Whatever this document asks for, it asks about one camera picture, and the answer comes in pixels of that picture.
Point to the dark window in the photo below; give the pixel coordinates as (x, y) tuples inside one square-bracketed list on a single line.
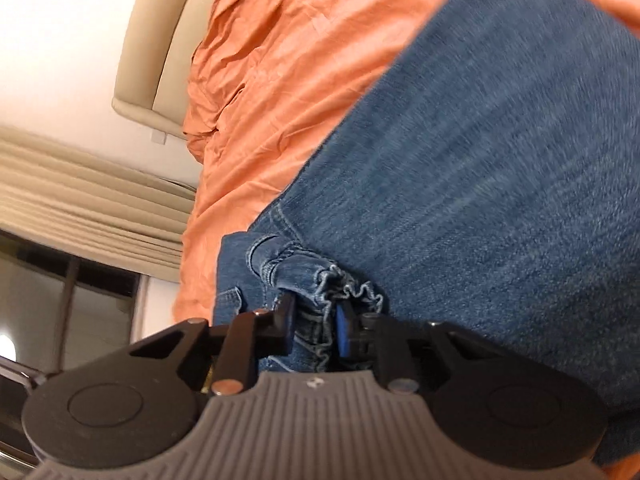
[(75, 300)]

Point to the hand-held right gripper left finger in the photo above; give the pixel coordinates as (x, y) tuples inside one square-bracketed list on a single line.
[(282, 325)]

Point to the orange duvet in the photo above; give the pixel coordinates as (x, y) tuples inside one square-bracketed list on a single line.
[(280, 85)]

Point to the beige pleated curtain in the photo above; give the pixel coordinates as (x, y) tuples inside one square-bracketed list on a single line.
[(90, 195)]

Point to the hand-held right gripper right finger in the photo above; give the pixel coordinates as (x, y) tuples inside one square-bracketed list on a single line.
[(344, 330)]

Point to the blue denim pants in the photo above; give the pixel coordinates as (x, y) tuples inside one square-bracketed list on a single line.
[(475, 185)]

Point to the white wall socket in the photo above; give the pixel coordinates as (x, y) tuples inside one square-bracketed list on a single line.
[(158, 138)]

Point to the beige padded headboard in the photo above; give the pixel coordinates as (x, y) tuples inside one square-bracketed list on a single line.
[(150, 60)]

